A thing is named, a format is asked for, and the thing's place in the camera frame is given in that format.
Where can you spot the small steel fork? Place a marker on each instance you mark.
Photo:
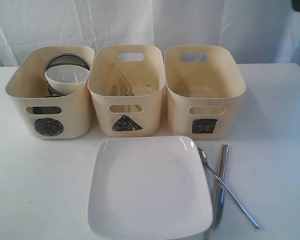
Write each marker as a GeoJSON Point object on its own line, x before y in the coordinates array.
{"type": "Point", "coordinates": [130, 93]}

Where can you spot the wooden chopstick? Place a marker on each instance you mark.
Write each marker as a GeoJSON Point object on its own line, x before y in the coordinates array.
{"type": "Point", "coordinates": [112, 65]}
{"type": "Point", "coordinates": [216, 180]}

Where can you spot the steel spoon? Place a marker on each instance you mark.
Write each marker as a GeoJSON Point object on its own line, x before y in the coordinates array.
{"type": "Point", "coordinates": [245, 213]}

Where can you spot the small white bowl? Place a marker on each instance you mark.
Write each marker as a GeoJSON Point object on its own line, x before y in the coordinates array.
{"type": "Point", "coordinates": [66, 78]}

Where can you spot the steel knife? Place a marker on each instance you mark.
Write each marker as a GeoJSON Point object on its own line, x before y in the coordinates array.
{"type": "Point", "coordinates": [221, 190]}

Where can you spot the stainless steel bowl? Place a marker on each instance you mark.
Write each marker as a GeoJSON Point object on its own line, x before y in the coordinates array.
{"type": "Point", "coordinates": [64, 59]}

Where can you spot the steel mug with wire handle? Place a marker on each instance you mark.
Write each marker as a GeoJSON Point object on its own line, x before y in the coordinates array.
{"type": "Point", "coordinates": [46, 110]}

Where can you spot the cream bin with triangle mark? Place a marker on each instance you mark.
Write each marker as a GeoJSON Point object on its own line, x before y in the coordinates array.
{"type": "Point", "coordinates": [128, 116]}

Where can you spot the cream bin with square mark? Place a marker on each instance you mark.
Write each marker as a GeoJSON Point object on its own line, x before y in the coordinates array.
{"type": "Point", "coordinates": [204, 90]}

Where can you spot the white square plate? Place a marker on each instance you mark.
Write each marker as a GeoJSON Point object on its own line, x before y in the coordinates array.
{"type": "Point", "coordinates": [148, 188]}

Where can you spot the cream bin with circle mark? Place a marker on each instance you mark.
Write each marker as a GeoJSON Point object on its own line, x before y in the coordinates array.
{"type": "Point", "coordinates": [27, 88]}

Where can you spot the white curtain backdrop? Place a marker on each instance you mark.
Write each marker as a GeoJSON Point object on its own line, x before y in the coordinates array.
{"type": "Point", "coordinates": [254, 31]}

